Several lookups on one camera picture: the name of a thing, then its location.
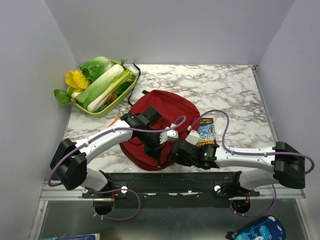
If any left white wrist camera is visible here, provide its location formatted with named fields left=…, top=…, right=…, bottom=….
left=159, top=129, right=179, bottom=145

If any orange paperback book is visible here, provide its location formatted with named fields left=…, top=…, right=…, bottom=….
left=108, top=116, right=122, bottom=129

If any dark green spinach leaf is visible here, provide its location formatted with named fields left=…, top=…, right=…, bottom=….
left=53, top=89, right=72, bottom=106

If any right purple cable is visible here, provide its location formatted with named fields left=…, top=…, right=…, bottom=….
left=187, top=109, right=315, bottom=218

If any celery stalk bunch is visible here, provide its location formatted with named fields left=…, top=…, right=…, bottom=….
left=92, top=70, right=136, bottom=108

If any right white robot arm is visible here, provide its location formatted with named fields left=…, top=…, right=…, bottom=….
left=168, top=139, right=306, bottom=196

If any green lettuce head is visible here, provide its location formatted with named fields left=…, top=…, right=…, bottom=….
left=79, top=56, right=112, bottom=82

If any red backpack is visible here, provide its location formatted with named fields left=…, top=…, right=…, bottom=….
left=119, top=90, right=200, bottom=171

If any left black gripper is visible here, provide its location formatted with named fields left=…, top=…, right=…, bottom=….
left=138, top=127, right=168, bottom=162

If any brown mushroom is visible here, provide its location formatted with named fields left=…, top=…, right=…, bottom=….
left=107, top=91, right=118, bottom=104

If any green plastic basket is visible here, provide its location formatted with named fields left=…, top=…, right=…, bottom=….
left=75, top=66, right=140, bottom=118

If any blue pencil case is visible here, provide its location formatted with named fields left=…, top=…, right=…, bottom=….
left=225, top=215, right=287, bottom=240

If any yellow leaf vegetable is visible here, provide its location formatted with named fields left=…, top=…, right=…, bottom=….
left=65, top=69, right=91, bottom=92

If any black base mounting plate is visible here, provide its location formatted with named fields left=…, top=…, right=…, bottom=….
left=82, top=171, right=261, bottom=210

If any blue book corner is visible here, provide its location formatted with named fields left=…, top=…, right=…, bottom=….
left=56, top=233, right=100, bottom=240

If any aluminium rail frame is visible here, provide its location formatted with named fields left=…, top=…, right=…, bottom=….
left=32, top=64, right=312, bottom=240

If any treehouse storey book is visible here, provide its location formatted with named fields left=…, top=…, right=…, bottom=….
left=197, top=117, right=217, bottom=147

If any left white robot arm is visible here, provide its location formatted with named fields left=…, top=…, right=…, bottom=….
left=50, top=106, right=165, bottom=198

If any napa cabbage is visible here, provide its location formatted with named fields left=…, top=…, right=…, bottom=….
left=75, top=67, right=124, bottom=108

